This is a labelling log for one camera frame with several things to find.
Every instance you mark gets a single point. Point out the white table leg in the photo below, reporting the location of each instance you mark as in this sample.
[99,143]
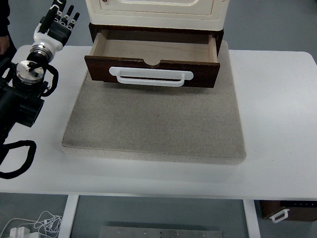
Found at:
[70,215]
[251,218]

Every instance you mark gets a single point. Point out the brown wooden box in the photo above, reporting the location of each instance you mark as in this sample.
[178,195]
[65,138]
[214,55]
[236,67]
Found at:
[302,213]

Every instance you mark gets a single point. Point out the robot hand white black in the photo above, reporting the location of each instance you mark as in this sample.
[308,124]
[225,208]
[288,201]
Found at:
[49,41]

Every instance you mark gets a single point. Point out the grey square mat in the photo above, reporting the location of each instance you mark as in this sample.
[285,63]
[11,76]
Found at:
[153,124]

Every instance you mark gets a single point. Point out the white charger plug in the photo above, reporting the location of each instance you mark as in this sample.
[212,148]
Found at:
[18,232]

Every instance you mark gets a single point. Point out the dark wood drawer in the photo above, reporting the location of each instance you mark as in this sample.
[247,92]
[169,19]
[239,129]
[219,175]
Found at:
[99,69]

